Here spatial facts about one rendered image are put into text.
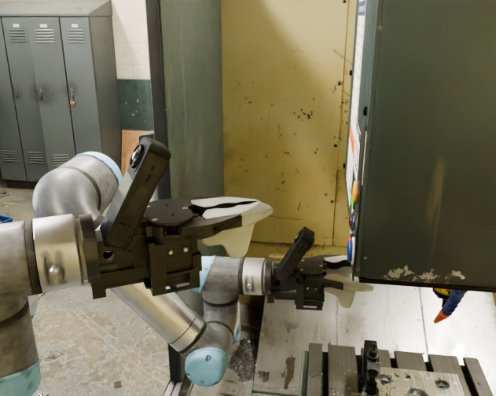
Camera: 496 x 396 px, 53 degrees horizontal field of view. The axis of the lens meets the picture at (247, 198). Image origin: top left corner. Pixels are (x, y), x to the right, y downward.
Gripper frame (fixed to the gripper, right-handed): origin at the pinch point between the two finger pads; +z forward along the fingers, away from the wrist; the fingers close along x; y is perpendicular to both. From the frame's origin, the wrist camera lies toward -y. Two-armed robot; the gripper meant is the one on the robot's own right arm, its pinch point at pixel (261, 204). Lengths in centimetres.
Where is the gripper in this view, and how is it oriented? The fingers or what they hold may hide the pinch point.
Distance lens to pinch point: 57.8
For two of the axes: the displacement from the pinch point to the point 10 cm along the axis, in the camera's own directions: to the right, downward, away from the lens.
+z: 9.3, -1.3, 3.4
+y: 0.0, 9.4, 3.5
